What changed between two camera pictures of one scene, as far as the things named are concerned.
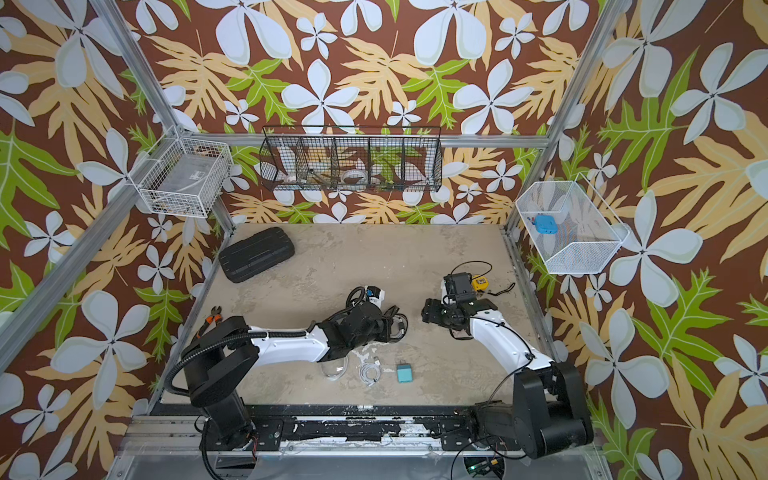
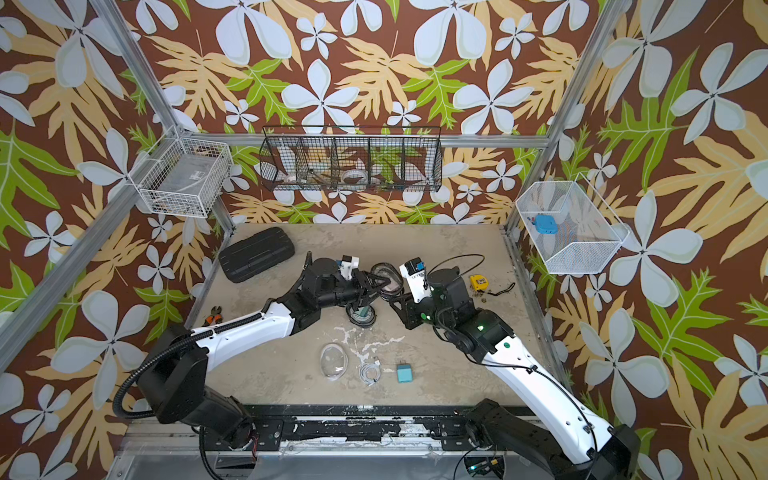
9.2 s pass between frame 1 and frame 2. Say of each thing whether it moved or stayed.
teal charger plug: stayed
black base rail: stayed
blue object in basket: stayed
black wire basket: stayed
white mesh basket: stayed
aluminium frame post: stayed
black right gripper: moved
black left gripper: moved
